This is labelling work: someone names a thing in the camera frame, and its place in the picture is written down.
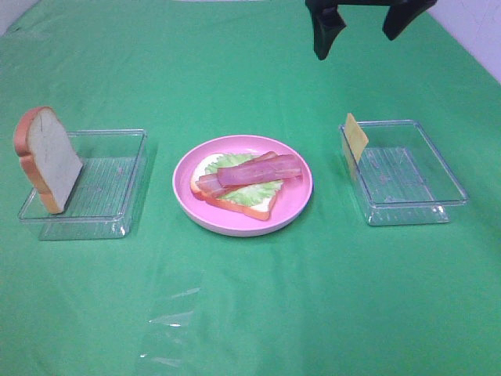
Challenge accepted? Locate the yellow cheese slice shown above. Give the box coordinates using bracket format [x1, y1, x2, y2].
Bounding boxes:
[344, 113, 369, 163]

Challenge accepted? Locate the green tablecloth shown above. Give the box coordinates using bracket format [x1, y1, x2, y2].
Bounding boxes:
[1, 1, 500, 375]

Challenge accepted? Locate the bread slice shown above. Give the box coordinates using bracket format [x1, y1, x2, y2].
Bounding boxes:
[189, 153, 283, 221]
[13, 107, 83, 214]

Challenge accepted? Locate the green lettuce leaf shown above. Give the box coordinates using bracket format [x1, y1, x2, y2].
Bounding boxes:
[195, 153, 283, 207]

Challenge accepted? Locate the clear plastic film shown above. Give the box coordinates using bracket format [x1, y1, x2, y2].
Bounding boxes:
[135, 269, 202, 375]

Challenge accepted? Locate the right clear plastic tray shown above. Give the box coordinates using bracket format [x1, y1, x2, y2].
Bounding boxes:
[339, 120, 468, 226]

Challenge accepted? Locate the pink round plate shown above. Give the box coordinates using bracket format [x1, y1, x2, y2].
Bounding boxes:
[172, 135, 313, 237]

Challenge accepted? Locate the left clear plastic tray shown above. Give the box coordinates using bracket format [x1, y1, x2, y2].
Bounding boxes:
[18, 129, 150, 240]

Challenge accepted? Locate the clear plastic tray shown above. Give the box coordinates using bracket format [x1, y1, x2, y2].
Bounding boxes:
[339, 120, 468, 226]
[18, 129, 150, 240]

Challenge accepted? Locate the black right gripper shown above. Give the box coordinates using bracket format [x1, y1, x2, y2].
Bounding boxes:
[305, 0, 437, 60]

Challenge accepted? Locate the bacon strip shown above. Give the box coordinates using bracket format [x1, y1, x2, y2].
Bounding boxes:
[216, 154, 302, 186]
[191, 151, 278, 198]

